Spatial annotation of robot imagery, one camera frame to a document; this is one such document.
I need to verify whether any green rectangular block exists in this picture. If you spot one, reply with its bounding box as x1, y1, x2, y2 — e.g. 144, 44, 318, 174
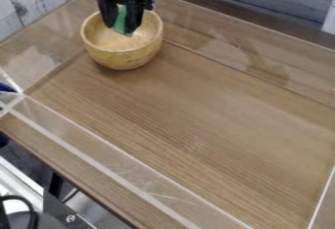
111, 0, 157, 37

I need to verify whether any light wooden bowl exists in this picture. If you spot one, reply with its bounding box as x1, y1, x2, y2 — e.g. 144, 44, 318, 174
80, 11, 164, 70

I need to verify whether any black table leg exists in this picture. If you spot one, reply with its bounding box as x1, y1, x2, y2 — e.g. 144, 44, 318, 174
48, 173, 64, 198

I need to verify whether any clear acrylic tray wall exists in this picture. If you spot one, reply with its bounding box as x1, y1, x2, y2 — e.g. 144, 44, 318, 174
0, 0, 335, 229

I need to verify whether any black metal base plate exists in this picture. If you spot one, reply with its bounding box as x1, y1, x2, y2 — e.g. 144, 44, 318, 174
43, 190, 99, 229

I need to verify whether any black cable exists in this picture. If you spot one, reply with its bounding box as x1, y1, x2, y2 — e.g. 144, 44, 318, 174
0, 194, 40, 229

